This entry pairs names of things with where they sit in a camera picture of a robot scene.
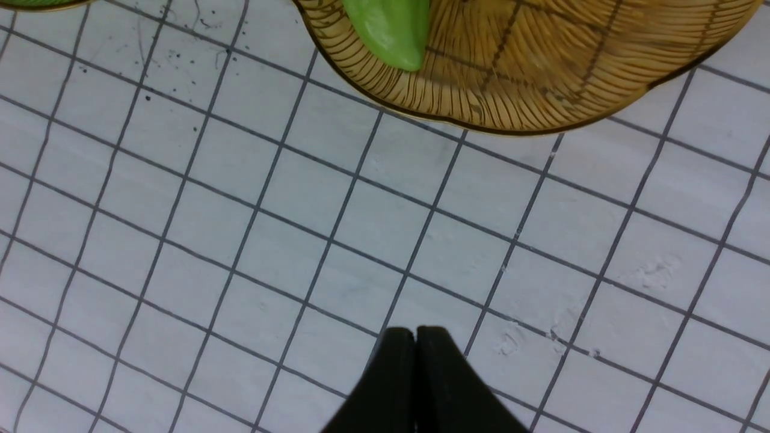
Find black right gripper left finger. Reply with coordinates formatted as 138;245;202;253
323;327;416;432

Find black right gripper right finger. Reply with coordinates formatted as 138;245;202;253
415;326;529;432

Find green bitter gourd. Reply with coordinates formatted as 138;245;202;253
342;1;431;72

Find white grid table mat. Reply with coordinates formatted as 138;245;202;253
1;1;768;432

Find amber glass plate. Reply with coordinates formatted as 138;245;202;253
295;1;762;137

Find green glass plate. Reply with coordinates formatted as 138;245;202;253
0;0;90;12

